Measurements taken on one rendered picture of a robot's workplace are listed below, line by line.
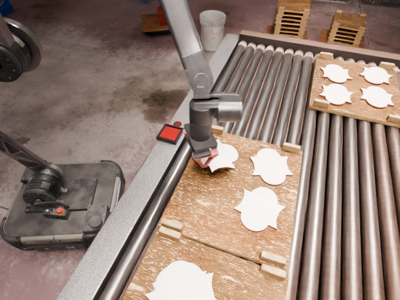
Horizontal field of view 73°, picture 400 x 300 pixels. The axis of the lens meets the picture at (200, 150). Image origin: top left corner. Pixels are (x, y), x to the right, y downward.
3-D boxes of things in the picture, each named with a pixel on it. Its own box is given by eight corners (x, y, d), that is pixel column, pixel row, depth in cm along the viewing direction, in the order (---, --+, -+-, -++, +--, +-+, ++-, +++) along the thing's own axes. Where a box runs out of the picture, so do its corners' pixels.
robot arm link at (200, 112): (188, 93, 65) (189, 108, 62) (216, 92, 66) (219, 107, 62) (188, 114, 71) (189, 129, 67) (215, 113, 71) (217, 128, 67)
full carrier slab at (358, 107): (308, 108, 109) (311, 99, 105) (315, 58, 134) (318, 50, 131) (404, 129, 101) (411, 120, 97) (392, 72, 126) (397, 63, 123)
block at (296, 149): (280, 150, 91) (282, 144, 90) (281, 146, 93) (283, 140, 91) (299, 154, 90) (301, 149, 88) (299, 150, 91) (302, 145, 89)
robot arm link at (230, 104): (192, 71, 68) (193, 73, 59) (237, 70, 68) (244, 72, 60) (193, 118, 71) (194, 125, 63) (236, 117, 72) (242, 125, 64)
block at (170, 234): (159, 235, 71) (157, 231, 69) (162, 229, 72) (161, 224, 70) (179, 243, 70) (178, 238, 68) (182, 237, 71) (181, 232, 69)
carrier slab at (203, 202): (158, 228, 74) (156, 226, 73) (205, 130, 100) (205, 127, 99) (286, 272, 67) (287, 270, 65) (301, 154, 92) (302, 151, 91)
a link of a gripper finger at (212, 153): (209, 152, 81) (210, 130, 74) (217, 170, 77) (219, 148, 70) (187, 157, 80) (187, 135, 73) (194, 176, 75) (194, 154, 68)
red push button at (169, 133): (159, 138, 98) (159, 136, 97) (166, 128, 102) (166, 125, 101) (174, 143, 96) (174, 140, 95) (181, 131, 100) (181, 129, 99)
